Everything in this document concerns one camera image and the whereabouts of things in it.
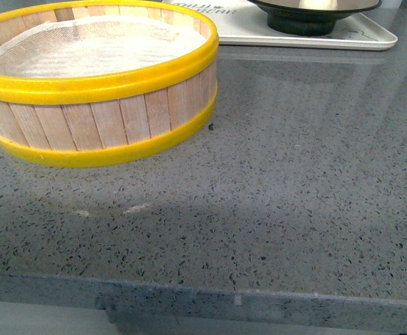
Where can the white steamed bun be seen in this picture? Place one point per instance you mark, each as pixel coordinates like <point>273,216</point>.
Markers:
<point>318,4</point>

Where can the white bear print tray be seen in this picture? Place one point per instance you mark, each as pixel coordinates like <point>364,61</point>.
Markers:
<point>243,23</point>

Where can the yellow rimmed bamboo steamer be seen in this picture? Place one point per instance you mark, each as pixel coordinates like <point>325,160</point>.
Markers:
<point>114,118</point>

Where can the beige plate with black rim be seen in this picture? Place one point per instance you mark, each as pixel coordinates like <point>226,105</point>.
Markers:
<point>286,17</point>

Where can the white steamer mesh cloth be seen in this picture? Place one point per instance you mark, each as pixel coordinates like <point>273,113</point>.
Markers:
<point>92,46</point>

